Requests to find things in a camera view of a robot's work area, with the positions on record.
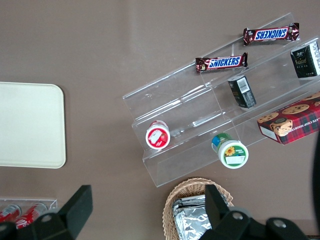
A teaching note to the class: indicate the clear acrylic bottle rack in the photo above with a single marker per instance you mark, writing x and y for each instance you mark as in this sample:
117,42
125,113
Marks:
51,203

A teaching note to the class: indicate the cream plastic tray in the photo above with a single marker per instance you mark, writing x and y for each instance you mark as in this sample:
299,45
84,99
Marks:
30,125

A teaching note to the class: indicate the green sunflower yogurt cup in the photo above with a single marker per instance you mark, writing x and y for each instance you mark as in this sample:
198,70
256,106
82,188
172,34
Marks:
231,152

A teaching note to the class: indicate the foil wrapped sandwich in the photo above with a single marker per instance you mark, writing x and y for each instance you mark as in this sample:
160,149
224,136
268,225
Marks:
187,203
190,223

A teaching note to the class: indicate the Snickers chocolate bar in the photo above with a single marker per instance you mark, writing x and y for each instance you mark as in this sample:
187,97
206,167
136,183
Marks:
222,62
271,34

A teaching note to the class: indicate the red lidded yogurt cup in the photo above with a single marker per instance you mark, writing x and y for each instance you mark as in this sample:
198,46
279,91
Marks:
158,137

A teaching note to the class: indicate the clear acrylic stepped stand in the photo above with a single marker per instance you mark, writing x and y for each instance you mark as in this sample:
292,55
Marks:
190,105

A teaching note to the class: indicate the red tartan cookie box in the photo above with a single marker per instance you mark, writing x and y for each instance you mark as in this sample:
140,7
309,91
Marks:
292,120

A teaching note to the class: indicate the small black carton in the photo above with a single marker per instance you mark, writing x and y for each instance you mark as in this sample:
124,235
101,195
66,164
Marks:
242,92
305,60

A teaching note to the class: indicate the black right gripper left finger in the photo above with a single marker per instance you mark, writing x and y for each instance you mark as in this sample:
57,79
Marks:
77,207

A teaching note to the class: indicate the light wicker basket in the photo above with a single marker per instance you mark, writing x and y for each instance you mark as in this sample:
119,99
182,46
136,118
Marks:
185,187

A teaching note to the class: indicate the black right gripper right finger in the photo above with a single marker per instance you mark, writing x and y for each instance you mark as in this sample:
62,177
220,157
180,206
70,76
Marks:
216,210

